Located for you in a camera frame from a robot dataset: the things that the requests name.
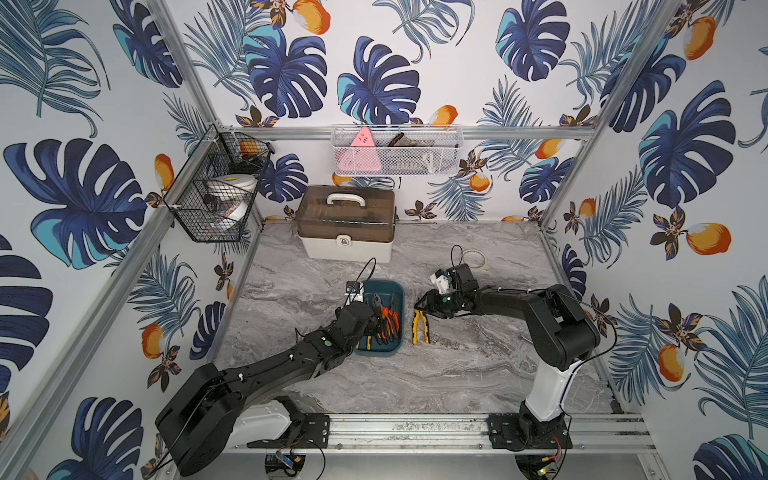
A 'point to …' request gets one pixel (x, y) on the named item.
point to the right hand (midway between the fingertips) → (420, 307)
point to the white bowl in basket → (228, 196)
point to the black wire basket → (220, 152)
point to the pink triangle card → (361, 155)
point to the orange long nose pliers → (391, 319)
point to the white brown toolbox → (346, 222)
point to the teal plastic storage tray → (386, 290)
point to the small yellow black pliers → (368, 347)
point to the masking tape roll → (474, 258)
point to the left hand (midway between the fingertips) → (370, 305)
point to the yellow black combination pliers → (415, 327)
